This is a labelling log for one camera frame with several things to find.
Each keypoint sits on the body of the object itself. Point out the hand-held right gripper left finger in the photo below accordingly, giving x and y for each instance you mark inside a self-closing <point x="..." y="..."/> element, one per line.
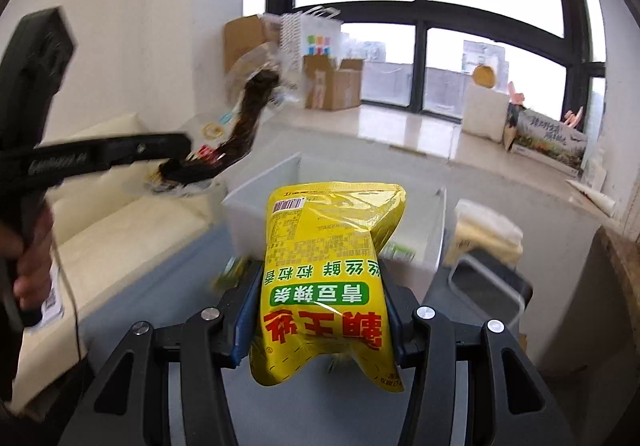
<point x="247" y="321"/>

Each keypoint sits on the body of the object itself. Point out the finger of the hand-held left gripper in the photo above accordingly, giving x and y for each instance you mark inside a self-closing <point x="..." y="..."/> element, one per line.
<point x="150" y="146"/>

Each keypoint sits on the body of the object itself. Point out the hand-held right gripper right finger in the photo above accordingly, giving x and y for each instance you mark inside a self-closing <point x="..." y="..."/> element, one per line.
<point x="395" y="326"/>

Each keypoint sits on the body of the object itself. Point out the green snack packet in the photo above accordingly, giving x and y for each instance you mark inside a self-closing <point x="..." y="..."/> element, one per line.
<point x="232" y="276"/>

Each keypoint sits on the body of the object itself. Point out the white storage box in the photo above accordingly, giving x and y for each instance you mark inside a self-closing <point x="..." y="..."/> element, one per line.
<point x="245" y="221"/>

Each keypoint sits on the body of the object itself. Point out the yellow snack bag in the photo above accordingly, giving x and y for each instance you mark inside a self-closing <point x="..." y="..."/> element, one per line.
<point x="325" y="251"/>

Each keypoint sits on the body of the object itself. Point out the clear packet of dark snack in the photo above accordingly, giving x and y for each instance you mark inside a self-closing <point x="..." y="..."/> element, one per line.
<point x="250" y="111"/>

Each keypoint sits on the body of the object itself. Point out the person's left hand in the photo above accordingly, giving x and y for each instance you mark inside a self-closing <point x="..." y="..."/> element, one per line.
<point x="35" y="256"/>

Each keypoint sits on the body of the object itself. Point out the cream sofa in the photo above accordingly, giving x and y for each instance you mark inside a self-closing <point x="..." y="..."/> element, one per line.
<point x="125" y="236"/>

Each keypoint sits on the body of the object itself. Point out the cream cushion in plastic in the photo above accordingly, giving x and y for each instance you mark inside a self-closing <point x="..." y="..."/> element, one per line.
<point x="480" y="231"/>

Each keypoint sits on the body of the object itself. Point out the tall cardboard box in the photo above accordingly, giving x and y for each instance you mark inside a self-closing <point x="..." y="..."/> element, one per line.
<point x="240" y="41"/>

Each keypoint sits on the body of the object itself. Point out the open cardboard box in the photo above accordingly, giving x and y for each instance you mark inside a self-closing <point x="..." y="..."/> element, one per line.
<point x="340" y="86"/>

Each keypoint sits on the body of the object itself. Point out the white dotted paper bag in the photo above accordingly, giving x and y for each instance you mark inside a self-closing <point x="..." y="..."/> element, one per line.
<point x="320" y="34"/>

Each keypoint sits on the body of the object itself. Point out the white foam box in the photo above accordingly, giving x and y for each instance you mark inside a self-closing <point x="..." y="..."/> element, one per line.
<point x="485" y="111"/>

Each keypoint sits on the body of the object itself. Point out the white paper sheet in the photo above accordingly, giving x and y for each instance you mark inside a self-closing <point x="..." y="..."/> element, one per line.
<point x="592" y="196"/>

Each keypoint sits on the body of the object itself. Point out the small cartoon figure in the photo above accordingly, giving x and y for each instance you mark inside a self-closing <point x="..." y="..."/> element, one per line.
<point x="514" y="116"/>

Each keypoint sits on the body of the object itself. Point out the printed flat box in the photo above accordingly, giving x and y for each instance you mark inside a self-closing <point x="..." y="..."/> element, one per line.
<point x="550" y="139"/>

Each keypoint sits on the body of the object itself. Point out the round orange disc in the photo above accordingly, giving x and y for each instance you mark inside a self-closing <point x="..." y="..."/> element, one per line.
<point x="484" y="76"/>

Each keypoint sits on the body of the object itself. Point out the pink toy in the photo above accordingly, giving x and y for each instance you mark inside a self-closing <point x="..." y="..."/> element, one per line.
<point x="575" y="117"/>

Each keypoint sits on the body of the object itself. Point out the black chair with white frame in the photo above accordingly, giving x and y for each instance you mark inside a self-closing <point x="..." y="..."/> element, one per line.
<point x="485" y="286"/>

